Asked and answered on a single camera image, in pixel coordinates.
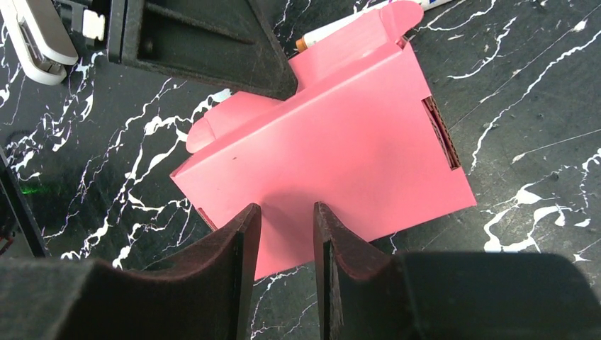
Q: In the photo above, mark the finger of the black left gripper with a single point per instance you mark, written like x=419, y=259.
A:
x=222, y=43

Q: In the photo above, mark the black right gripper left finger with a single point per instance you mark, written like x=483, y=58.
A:
x=201, y=292

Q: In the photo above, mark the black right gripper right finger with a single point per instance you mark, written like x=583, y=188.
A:
x=364, y=293

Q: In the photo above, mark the pink cardboard box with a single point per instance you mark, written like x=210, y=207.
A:
x=362, y=134

